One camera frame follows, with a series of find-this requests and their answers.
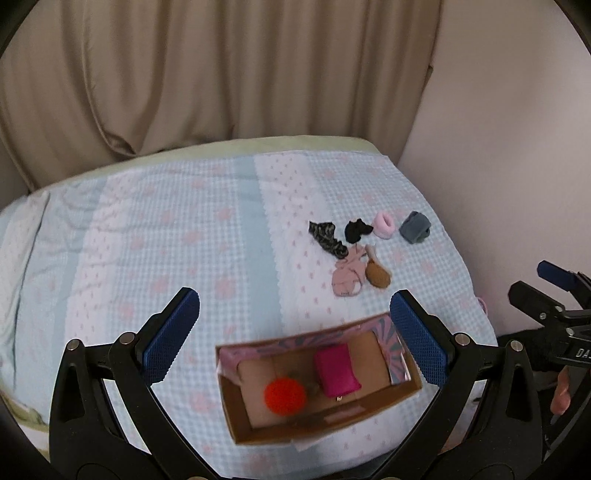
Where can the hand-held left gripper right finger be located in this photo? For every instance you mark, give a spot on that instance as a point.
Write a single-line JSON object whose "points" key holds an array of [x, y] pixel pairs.
{"points": [[418, 341]]}

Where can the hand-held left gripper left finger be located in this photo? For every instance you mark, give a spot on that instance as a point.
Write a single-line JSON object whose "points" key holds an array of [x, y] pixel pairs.
{"points": [[171, 337]]}

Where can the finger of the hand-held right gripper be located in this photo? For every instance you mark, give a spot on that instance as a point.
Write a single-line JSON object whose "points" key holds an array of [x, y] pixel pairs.
{"points": [[531, 297], [556, 273]]}

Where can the pink knitted sock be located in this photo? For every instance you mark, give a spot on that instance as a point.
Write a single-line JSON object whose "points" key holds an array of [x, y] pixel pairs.
{"points": [[347, 274]]}

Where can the grey cloth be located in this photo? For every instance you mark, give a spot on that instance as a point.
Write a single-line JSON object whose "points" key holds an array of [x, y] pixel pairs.
{"points": [[414, 227]]}

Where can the cardboard box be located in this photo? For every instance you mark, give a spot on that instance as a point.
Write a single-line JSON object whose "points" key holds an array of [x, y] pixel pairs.
{"points": [[323, 406]]}

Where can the pink fluffy scrunchie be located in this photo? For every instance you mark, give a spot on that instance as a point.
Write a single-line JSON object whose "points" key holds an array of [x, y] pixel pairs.
{"points": [[384, 224]]}

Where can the black patterned sock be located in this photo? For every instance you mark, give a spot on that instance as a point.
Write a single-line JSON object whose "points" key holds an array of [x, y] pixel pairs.
{"points": [[325, 235]]}

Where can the person's right hand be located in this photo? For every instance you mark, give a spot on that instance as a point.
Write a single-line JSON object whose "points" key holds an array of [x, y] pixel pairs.
{"points": [[562, 392]]}

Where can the magenta fabric pouch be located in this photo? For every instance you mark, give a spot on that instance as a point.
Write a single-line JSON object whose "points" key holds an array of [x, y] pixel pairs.
{"points": [[336, 370]]}

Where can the red fluffy pompom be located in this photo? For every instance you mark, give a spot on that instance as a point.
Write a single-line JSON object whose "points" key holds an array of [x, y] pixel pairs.
{"points": [[285, 395]]}

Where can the white paper sheet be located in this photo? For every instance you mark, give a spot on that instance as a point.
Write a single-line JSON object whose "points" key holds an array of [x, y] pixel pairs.
{"points": [[304, 443]]}

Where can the light green bed sheet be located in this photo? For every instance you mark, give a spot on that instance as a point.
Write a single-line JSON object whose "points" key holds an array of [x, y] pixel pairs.
{"points": [[207, 147]]}

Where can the beige curtain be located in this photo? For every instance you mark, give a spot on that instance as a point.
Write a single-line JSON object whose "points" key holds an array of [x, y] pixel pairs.
{"points": [[207, 69]]}

